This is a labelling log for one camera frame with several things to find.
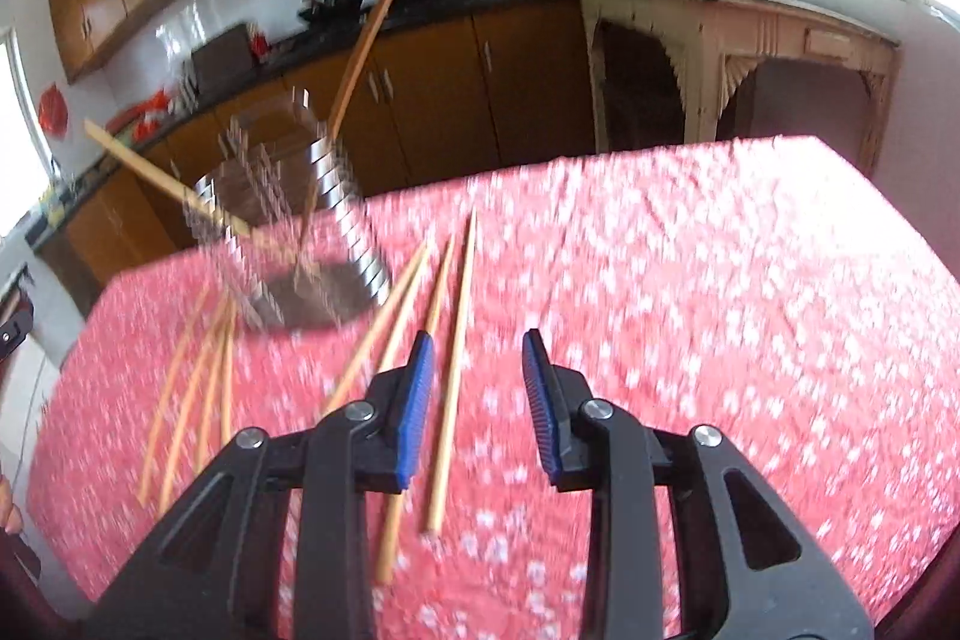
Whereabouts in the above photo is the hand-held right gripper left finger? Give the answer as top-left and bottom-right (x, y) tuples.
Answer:
(82, 331), (436, 640)

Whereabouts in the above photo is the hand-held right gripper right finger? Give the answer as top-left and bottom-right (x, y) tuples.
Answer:
(523, 330), (875, 640)

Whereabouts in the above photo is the metal wire utensil holder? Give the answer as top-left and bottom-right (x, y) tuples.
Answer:
(169, 89), (395, 333)

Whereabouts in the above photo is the person's left hand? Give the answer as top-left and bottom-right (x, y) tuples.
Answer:
(0, 476), (25, 534)

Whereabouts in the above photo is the red floral tablecloth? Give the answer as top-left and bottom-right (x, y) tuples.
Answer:
(26, 136), (953, 640)

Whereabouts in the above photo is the white appliance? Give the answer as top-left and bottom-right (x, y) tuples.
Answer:
(0, 340), (61, 483)

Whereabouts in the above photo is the red crumpled plastic bag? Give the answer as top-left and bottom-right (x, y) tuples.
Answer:
(109, 91), (177, 142)

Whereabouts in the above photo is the cream wooden side table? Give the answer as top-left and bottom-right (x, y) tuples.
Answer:
(579, 0), (901, 176)

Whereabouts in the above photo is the red hanging plastic bag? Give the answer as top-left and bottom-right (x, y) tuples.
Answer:
(37, 83), (72, 140)

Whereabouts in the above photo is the narrow side window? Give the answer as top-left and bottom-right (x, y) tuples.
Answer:
(0, 32), (46, 236)

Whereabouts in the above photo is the dark metal frame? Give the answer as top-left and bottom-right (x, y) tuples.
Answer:
(0, 265), (35, 356)

